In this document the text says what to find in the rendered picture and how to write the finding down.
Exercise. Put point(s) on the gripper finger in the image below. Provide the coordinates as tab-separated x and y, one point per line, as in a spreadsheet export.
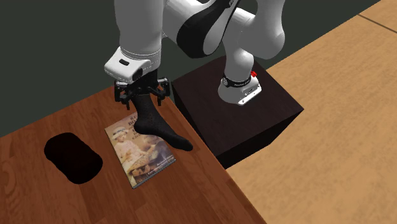
121	92
163	88

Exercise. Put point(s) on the brown wooden table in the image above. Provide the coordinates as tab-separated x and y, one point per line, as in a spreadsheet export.
192	192

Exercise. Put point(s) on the black sock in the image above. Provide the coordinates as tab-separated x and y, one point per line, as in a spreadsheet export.
152	124

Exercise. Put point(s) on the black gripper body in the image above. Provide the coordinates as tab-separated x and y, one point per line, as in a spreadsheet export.
146	82

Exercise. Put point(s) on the black rounded object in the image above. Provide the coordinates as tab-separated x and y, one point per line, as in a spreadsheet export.
73	158

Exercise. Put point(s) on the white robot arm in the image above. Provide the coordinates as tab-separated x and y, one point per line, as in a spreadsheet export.
139	24

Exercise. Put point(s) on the book with child picture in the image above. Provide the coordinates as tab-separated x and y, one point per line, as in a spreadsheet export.
139	155

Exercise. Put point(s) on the dark robot stand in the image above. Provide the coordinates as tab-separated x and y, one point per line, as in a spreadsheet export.
235	124

